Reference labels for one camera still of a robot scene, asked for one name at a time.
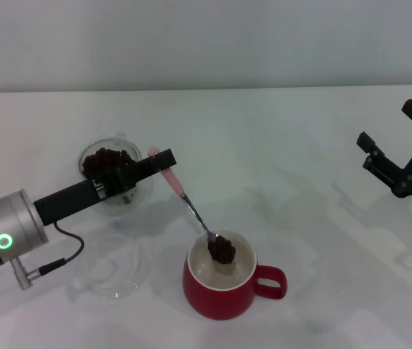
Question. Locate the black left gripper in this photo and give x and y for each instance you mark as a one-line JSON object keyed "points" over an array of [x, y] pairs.
{"points": [[71, 198]]}

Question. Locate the small clump of coffee beans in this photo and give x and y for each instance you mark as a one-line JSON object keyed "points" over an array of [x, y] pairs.
{"points": [[222, 251]]}

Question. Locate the red mug white inside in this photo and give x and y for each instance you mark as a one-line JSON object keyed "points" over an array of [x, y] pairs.
{"points": [[209, 300]]}

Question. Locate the glass cup with spout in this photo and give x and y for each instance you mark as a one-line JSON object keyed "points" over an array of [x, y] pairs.
{"points": [[144, 189]]}

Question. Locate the heap of coffee beans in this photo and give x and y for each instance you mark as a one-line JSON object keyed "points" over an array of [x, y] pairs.
{"points": [[100, 161]]}

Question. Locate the clear glass saucer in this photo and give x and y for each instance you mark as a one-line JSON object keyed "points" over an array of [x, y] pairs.
{"points": [[115, 276]]}

